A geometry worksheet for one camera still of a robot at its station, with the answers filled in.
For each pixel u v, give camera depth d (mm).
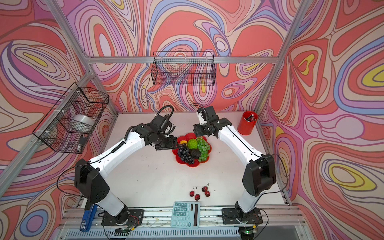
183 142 949
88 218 708
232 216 734
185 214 727
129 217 729
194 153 913
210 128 600
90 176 416
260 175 447
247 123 962
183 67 933
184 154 908
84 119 734
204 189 813
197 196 788
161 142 665
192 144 946
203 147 910
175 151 931
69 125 736
